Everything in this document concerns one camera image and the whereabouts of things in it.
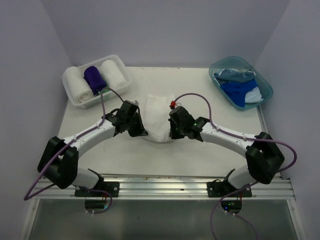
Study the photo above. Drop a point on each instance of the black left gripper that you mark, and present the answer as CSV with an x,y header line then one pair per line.
x,y
140,130

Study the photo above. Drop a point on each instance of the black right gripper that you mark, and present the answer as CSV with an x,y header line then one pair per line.
x,y
174,135

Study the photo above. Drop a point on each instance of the purple towel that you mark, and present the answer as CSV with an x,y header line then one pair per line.
x,y
94,79

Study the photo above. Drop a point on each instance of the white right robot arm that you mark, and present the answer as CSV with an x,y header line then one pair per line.
x,y
263,157

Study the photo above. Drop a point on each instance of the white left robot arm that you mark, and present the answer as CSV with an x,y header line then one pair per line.
x,y
59,162

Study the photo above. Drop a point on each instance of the green rolled towel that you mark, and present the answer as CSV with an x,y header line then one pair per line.
x,y
104,90

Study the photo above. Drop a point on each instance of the white plastic basket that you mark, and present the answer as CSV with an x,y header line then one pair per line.
x,y
110,94

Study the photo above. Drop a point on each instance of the denim blue cloth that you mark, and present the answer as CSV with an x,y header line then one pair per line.
x,y
233,75

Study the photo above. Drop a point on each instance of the large white rolled towel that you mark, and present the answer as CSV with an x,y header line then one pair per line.
x,y
79,90

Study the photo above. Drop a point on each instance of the light blue towel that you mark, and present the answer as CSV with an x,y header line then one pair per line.
x,y
253,97

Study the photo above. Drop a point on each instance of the teal plastic bin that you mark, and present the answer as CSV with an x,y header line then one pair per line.
x,y
238,63

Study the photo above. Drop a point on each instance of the aluminium rail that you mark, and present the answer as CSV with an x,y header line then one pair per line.
x,y
190,188

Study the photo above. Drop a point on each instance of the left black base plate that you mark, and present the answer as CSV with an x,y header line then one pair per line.
x,y
100,190

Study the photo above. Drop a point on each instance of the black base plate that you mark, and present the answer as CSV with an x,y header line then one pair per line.
x,y
100,190
218,189

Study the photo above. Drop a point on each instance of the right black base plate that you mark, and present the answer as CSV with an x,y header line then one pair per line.
x,y
218,189

